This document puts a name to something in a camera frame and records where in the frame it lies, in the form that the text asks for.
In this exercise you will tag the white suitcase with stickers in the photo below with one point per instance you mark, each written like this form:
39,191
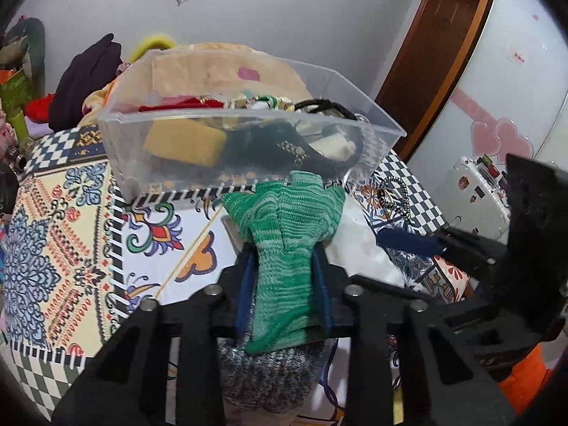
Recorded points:
469,202

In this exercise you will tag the green knitted cloth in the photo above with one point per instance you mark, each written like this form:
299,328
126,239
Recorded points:
285,221

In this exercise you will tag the yellow sponge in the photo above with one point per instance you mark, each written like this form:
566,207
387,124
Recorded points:
186,141

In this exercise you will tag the dark purple clothing pile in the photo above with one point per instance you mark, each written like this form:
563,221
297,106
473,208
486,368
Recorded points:
88,72

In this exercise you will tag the floral yellow silk scrunchie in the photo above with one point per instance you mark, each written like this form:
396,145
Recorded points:
261,102

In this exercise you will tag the grey green plush toy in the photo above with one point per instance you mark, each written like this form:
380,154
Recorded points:
23,47

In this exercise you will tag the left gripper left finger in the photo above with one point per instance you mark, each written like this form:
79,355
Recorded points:
248,265

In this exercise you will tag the orange sleeve forearm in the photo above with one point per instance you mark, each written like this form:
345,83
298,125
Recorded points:
526,380

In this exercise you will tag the grey knitted cloth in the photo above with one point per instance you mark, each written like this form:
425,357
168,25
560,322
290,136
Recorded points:
277,382

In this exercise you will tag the beige fleece blanket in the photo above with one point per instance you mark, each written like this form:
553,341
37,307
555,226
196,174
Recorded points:
210,69

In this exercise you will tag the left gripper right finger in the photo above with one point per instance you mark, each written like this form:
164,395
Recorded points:
321,295

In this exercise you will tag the green storage basket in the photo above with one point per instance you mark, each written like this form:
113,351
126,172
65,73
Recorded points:
16,92

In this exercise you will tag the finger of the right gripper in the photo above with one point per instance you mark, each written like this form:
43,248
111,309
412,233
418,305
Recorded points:
399,240

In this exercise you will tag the wooden door frame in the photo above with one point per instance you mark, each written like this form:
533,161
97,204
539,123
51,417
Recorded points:
435,50

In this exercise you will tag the clear plastic storage box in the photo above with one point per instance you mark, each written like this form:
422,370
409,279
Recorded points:
339,134

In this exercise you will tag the yellow foam arch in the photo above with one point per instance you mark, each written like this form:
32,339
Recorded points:
152,42

